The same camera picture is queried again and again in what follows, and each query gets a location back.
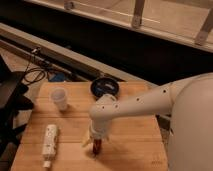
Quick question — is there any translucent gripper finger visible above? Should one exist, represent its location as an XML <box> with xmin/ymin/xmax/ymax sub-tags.
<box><xmin>102</xmin><ymin>137</ymin><xmax>109</xmax><ymax>144</ymax></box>

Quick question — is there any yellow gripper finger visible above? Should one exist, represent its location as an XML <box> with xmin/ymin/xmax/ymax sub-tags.
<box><xmin>82</xmin><ymin>131</ymin><xmax>93</xmax><ymax>147</ymax></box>

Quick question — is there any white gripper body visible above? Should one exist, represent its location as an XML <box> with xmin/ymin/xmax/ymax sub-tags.
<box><xmin>89</xmin><ymin>122</ymin><xmax>109</xmax><ymax>140</ymax></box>

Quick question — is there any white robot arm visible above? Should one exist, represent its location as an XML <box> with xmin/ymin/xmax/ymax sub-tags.
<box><xmin>83</xmin><ymin>72</ymin><xmax>213</xmax><ymax>171</ymax></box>

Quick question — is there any white remote controller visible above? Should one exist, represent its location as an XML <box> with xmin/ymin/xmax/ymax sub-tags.
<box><xmin>42</xmin><ymin>124</ymin><xmax>58</xmax><ymax>168</ymax></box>

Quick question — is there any black frying pan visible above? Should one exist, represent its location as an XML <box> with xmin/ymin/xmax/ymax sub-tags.
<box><xmin>90</xmin><ymin>77</ymin><xmax>119</xmax><ymax>98</ymax></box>

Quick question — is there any clear plastic cup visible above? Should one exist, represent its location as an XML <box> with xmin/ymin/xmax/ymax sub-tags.
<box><xmin>50</xmin><ymin>87</ymin><xmax>68</xmax><ymax>111</ymax></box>

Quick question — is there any black chair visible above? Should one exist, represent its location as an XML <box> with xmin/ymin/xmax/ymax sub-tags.
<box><xmin>0</xmin><ymin>54</ymin><xmax>35</xmax><ymax>158</ymax></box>

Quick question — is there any black cable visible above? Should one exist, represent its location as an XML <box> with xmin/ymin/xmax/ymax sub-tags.
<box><xmin>21</xmin><ymin>46</ymin><xmax>54</xmax><ymax>85</ymax></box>

